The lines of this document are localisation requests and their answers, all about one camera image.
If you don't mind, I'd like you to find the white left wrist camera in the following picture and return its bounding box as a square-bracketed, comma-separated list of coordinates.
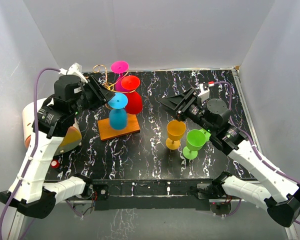
[59, 62, 88, 83]

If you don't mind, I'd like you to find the orange plastic wine glass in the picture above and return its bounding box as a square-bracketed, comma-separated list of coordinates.
[165, 120, 186, 150]

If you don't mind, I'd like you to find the white orange cylindrical container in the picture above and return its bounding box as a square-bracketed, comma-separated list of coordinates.
[22, 96, 82, 157]

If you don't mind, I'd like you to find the aluminium front frame rail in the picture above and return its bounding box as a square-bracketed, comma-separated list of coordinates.
[8, 178, 298, 240]

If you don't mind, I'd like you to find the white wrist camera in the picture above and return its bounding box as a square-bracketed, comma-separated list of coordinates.
[198, 81, 215, 103]
[59, 62, 88, 83]

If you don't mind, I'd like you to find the red emergency stop button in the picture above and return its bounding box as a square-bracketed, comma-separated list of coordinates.
[50, 159, 60, 169]

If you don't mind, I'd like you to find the gold wire wine glass rack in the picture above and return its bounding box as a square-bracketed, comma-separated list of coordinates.
[97, 60, 143, 141]

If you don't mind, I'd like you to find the green plastic wine glass rear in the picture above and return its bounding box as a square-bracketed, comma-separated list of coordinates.
[200, 128, 211, 142]

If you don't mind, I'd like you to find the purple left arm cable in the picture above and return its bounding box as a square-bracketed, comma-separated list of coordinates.
[0, 67, 66, 240]

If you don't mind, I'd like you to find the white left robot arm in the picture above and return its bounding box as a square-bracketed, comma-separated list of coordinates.
[0, 75, 115, 219]

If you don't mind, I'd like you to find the blue plastic wine glass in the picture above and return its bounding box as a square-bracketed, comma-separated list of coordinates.
[108, 92, 128, 130]

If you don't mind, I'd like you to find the red plastic wine glass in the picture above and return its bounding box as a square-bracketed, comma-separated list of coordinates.
[121, 75, 143, 115]

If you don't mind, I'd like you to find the green plastic wine glass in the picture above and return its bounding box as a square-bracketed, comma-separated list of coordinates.
[200, 128, 211, 142]
[182, 129, 207, 160]

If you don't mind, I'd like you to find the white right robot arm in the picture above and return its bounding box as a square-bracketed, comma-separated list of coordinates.
[160, 89, 300, 228]

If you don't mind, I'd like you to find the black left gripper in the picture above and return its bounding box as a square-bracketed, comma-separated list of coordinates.
[71, 76, 115, 117]

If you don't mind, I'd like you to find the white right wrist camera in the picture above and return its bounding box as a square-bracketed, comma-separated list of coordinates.
[198, 81, 215, 103]

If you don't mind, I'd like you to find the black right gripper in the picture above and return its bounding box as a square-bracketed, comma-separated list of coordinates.
[159, 88, 216, 134]

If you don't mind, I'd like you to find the green plastic wine glass front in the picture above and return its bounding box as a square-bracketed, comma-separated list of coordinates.
[182, 129, 207, 160]

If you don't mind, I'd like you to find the magenta plastic wine glass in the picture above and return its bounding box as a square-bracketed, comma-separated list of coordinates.
[111, 60, 129, 93]

